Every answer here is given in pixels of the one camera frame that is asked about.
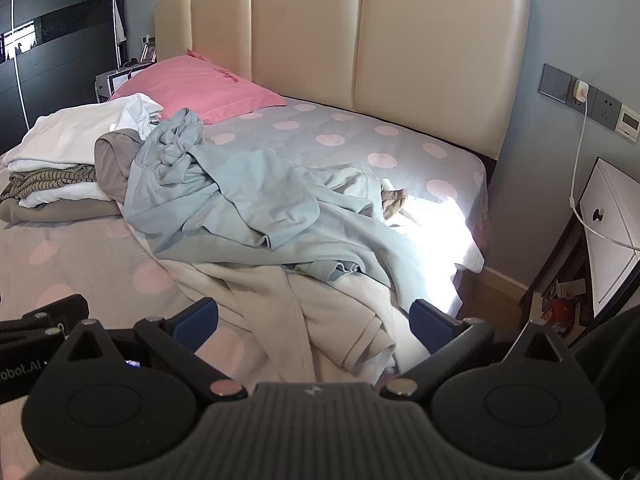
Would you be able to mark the dark nightstand with white drawer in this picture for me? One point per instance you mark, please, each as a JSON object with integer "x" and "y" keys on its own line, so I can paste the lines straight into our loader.
{"x": 612, "y": 230}

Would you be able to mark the photo frame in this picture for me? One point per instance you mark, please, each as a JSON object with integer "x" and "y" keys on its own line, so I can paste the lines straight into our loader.
{"x": 148, "y": 53}

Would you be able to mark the clutter of small boxes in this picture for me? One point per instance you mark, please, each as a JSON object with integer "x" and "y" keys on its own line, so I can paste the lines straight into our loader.
{"x": 562, "y": 310}

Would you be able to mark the light blue garment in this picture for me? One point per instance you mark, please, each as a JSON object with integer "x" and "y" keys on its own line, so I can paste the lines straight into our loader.
{"x": 240, "y": 195}

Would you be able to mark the beige striped folded garment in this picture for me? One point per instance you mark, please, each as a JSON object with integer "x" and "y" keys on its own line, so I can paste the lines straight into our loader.
{"x": 50, "y": 178}

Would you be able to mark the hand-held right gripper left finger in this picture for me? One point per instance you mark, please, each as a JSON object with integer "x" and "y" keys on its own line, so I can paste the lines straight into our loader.
{"x": 195, "y": 319}

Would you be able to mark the grey pink-dotted bed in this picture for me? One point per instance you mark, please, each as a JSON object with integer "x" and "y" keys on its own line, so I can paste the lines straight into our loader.
{"x": 320, "y": 132}

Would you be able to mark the small brown cloth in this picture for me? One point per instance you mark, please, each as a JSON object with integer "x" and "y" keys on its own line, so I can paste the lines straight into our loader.
{"x": 393, "y": 202}

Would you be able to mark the white charger plug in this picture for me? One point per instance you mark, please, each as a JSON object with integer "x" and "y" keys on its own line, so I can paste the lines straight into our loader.
{"x": 580, "y": 91}

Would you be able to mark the cream garment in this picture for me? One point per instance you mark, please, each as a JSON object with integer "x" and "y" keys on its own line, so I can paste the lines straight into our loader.
{"x": 310, "y": 320}

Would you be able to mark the black wardrobe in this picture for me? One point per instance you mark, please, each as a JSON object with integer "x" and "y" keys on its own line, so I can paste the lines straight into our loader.
{"x": 55, "y": 60}

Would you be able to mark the stack of folded clothes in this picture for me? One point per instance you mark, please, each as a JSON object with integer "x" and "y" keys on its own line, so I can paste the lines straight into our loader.
{"x": 70, "y": 127}

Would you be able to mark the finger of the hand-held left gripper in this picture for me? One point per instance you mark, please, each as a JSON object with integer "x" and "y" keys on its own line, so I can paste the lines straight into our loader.
{"x": 55, "y": 312}

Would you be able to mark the khaki folded garment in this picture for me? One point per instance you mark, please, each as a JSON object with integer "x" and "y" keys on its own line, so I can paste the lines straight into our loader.
{"x": 50, "y": 214}

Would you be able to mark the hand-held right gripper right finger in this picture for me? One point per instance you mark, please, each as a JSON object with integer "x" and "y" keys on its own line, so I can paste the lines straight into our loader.
{"x": 430, "y": 325}

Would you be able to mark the grey wall switch panel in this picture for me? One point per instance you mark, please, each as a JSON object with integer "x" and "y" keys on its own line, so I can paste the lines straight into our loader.
{"x": 555, "y": 80}

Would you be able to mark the taupe grey shirt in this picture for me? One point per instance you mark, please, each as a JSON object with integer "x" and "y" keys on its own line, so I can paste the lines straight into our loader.
{"x": 112, "y": 160}

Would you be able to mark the beige padded headboard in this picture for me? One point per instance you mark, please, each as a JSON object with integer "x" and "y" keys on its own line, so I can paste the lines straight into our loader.
{"x": 425, "y": 35}

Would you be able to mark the pink pillow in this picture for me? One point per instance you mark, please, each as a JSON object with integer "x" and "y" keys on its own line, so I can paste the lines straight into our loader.
{"x": 200, "y": 85}

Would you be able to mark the white wall thermostat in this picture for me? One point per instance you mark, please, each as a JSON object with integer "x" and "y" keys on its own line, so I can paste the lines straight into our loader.
{"x": 630, "y": 121}

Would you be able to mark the white hanging cloth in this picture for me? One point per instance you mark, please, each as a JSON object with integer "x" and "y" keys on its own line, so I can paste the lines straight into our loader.
{"x": 120, "y": 20}

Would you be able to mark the small white wall device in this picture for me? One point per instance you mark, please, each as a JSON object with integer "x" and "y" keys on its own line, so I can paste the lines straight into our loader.
{"x": 148, "y": 39}

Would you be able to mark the white bedside cabinet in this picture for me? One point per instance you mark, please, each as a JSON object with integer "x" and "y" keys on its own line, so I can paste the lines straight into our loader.
{"x": 117, "y": 80}

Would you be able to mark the pale white folded garment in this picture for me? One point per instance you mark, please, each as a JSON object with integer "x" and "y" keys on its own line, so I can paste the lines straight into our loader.
{"x": 45, "y": 164}

